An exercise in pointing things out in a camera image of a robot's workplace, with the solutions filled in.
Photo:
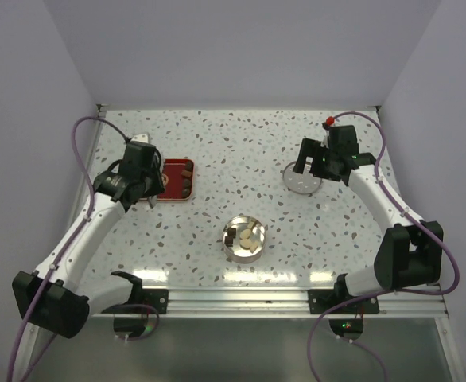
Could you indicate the round silver tin lid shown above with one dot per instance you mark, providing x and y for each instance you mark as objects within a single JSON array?
[{"x": 300, "y": 183}]

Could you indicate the red rectangular tray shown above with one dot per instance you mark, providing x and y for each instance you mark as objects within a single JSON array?
[{"x": 172, "y": 179}]

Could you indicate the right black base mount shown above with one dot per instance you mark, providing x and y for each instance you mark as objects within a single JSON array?
[{"x": 321, "y": 300}]

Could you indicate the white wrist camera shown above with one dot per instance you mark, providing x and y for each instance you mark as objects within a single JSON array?
[
  {"x": 330, "y": 140},
  {"x": 141, "y": 138}
]

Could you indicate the silver metal tweezers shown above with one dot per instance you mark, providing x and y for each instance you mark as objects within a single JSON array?
[{"x": 152, "y": 201}]

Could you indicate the dark chocolate near tray edge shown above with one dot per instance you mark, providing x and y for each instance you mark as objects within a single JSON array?
[{"x": 185, "y": 193}]

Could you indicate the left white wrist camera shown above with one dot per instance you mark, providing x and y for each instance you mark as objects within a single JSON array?
[{"x": 141, "y": 138}]

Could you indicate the dark chocolate piece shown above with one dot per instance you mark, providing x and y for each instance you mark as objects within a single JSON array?
[{"x": 228, "y": 240}]

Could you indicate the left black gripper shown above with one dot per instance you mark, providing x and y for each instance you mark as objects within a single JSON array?
[{"x": 158, "y": 186}]

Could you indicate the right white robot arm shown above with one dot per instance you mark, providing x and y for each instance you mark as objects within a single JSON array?
[{"x": 409, "y": 254}]

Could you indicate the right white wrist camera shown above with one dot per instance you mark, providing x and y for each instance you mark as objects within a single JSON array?
[{"x": 330, "y": 140}]

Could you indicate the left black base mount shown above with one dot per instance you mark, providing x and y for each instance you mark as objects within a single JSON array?
[{"x": 151, "y": 298}]

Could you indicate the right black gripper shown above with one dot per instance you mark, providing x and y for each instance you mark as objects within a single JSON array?
[{"x": 308, "y": 148}]

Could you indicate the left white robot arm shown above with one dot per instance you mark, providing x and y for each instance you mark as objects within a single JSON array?
[{"x": 48, "y": 297}]

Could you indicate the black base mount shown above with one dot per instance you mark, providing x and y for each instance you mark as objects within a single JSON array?
[
  {"x": 151, "y": 298},
  {"x": 321, "y": 300}
]

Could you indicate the round silver tin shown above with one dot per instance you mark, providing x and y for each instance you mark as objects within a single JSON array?
[{"x": 257, "y": 235}]

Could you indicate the aluminium front rail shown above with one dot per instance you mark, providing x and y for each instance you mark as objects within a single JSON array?
[{"x": 287, "y": 302}]

